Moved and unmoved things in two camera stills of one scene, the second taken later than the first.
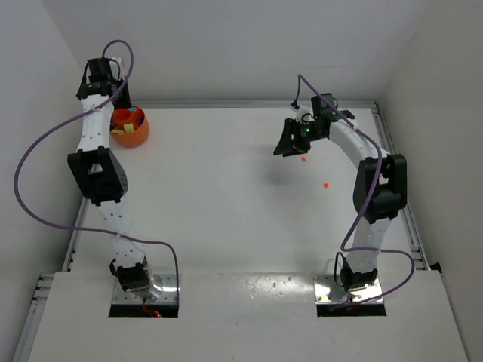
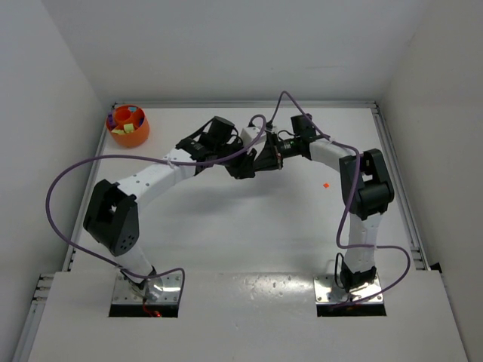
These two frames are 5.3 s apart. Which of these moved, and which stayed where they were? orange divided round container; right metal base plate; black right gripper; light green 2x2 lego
Moved: black right gripper
Stayed: right metal base plate; light green 2x2 lego; orange divided round container
